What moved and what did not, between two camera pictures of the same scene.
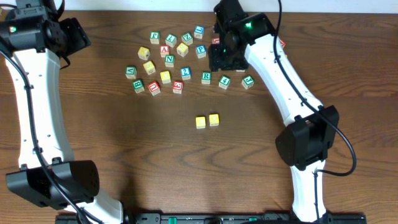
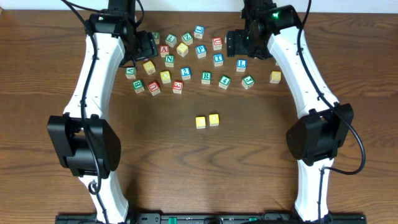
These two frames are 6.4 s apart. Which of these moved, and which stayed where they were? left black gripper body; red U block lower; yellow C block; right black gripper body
Moved: right black gripper body; left black gripper body
Stayed: yellow C block; red U block lower
